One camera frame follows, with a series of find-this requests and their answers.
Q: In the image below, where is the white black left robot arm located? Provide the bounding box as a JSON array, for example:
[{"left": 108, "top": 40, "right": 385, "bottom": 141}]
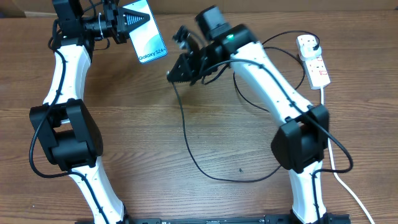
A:
[{"left": 29, "top": 0, "right": 150, "bottom": 223}]

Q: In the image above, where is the white power strip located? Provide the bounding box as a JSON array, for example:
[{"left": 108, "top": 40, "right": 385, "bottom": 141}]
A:
[{"left": 303, "top": 56, "right": 331, "bottom": 90}]

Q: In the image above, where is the blue Galaxy smartphone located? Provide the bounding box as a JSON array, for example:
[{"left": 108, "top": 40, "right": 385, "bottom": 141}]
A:
[{"left": 123, "top": 0, "right": 167, "bottom": 63}]

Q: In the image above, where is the white USB charger plug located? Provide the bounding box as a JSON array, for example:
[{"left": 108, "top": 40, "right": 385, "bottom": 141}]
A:
[{"left": 296, "top": 34, "right": 322, "bottom": 61}]

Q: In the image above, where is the white power strip cord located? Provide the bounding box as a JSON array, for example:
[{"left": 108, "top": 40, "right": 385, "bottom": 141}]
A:
[{"left": 319, "top": 86, "right": 376, "bottom": 224}]

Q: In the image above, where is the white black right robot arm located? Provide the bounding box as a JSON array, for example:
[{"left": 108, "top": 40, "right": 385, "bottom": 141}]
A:
[{"left": 167, "top": 6, "right": 329, "bottom": 223}]

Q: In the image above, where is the black USB charging cable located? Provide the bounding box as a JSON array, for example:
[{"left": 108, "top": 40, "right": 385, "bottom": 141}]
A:
[{"left": 170, "top": 30, "right": 321, "bottom": 184}]

